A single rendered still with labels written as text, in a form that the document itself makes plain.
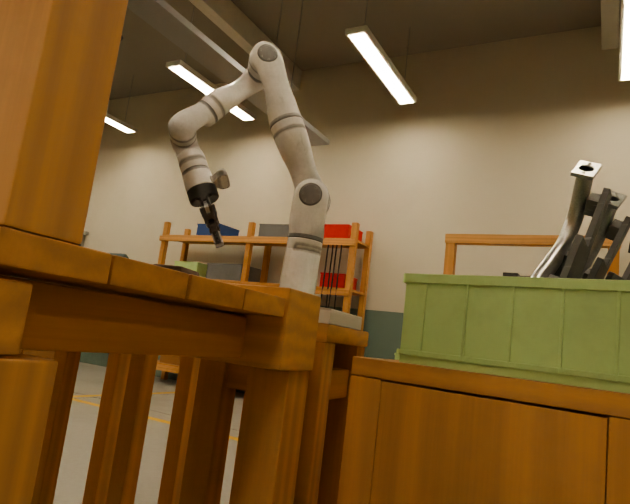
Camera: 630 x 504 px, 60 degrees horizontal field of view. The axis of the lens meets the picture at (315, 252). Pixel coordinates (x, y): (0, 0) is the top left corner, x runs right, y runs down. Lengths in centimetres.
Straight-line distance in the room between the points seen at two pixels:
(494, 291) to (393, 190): 594
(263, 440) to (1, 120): 70
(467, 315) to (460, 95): 619
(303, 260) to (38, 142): 88
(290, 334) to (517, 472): 44
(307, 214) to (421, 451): 65
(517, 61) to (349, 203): 260
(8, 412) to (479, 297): 74
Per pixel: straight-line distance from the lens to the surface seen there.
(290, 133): 147
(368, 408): 108
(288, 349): 101
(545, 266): 107
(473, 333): 101
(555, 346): 97
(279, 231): 681
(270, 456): 106
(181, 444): 167
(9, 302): 58
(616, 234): 132
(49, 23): 63
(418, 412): 103
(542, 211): 642
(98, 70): 66
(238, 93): 156
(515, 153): 667
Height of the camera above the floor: 81
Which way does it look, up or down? 9 degrees up
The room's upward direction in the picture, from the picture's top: 7 degrees clockwise
